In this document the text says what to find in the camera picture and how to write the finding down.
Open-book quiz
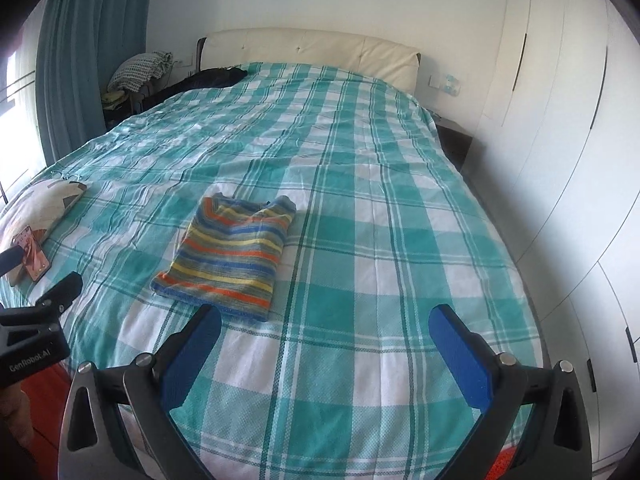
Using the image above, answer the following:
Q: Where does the dark nightstand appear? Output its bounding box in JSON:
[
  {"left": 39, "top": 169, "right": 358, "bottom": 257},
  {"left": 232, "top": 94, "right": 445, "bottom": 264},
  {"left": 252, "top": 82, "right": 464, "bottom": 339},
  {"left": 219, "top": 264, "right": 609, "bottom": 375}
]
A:
[{"left": 434, "top": 115, "right": 473, "bottom": 171}]

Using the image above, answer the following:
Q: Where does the striped knit sweater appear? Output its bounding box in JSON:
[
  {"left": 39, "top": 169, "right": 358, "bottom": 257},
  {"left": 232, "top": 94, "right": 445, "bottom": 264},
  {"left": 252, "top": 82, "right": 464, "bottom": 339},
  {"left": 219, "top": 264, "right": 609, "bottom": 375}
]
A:
[{"left": 151, "top": 194, "right": 297, "bottom": 321}]

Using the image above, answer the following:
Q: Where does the window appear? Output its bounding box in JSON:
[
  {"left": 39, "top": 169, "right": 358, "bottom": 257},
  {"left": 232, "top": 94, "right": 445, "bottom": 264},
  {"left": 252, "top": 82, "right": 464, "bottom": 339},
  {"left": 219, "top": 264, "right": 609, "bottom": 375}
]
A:
[{"left": 0, "top": 50, "right": 47, "bottom": 196}]

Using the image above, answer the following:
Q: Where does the folded grey knit blanket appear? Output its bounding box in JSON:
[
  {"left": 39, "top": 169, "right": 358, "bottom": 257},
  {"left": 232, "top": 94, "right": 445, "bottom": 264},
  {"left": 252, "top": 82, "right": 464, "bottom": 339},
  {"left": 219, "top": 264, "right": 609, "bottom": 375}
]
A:
[{"left": 109, "top": 51, "right": 173, "bottom": 93}]

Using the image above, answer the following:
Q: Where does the white wardrobe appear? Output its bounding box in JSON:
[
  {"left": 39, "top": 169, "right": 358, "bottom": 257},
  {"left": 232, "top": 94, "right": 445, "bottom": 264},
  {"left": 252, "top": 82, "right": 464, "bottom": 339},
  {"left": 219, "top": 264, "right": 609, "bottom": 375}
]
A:
[{"left": 465, "top": 0, "right": 640, "bottom": 480}]

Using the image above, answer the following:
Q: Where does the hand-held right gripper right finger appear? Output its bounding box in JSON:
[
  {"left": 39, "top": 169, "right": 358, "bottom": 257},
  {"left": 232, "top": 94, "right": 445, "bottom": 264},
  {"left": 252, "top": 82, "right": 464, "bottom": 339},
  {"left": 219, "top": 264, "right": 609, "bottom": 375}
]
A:
[{"left": 428, "top": 304, "right": 593, "bottom": 480}]

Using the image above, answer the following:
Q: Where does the pink smartphone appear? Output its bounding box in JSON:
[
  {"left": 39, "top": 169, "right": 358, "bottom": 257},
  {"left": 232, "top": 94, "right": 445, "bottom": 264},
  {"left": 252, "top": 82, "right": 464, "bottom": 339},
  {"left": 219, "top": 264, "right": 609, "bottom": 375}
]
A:
[{"left": 12, "top": 226, "right": 52, "bottom": 282}]

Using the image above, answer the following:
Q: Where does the cream padded headboard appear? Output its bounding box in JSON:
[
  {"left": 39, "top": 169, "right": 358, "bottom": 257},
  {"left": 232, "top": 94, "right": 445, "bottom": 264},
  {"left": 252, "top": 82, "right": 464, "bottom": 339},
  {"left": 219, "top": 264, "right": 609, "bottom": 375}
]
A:
[{"left": 196, "top": 29, "right": 421, "bottom": 93}]

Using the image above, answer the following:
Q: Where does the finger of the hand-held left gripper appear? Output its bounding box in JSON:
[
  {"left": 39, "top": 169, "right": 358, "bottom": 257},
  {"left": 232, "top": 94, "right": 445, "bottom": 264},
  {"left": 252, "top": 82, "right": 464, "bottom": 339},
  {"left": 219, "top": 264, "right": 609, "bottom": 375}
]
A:
[
  {"left": 0, "top": 246, "right": 26, "bottom": 277},
  {"left": 34, "top": 271, "right": 84, "bottom": 312}
]

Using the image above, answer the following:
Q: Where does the teal plaid bed blanket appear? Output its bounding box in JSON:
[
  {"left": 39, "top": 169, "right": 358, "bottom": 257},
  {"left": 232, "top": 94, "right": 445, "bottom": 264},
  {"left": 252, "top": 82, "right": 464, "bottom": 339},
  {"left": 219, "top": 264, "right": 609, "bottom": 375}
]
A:
[{"left": 0, "top": 62, "right": 546, "bottom": 480}]

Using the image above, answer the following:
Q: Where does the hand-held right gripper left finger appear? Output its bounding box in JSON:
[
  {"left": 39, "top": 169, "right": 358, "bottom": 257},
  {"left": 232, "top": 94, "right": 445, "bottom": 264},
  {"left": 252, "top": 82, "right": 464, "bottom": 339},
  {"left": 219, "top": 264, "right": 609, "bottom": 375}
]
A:
[{"left": 57, "top": 304, "right": 223, "bottom": 480}]

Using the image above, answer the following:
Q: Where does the cream patterned pillow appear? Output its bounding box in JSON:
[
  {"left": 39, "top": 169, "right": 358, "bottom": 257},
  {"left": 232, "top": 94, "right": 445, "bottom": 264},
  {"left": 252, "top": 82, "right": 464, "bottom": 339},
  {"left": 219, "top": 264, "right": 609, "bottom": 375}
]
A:
[{"left": 0, "top": 178, "right": 87, "bottom": 286}]

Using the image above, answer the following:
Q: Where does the black cloth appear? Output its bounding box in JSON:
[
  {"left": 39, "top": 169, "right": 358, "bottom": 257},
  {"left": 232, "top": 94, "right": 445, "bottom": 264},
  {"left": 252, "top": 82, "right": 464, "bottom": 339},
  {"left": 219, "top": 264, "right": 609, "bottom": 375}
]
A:
[{"left": 142, "top": 66, "right": 248, "bottom": 108}]

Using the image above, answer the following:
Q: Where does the yellow green cloth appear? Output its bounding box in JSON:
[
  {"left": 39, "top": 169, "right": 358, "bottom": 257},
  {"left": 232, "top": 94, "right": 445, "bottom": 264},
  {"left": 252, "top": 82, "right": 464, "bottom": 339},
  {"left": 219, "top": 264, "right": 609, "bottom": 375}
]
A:
[{"left": 102, "top": 89, "right": 132, "bottom": 111}]

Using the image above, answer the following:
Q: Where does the blue curtain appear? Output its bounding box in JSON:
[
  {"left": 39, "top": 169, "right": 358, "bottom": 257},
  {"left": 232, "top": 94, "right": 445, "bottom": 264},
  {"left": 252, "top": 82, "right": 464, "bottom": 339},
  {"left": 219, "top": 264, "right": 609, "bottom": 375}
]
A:
[{"left": 35, "top": 0, "right": 156, "bottom": 166}]

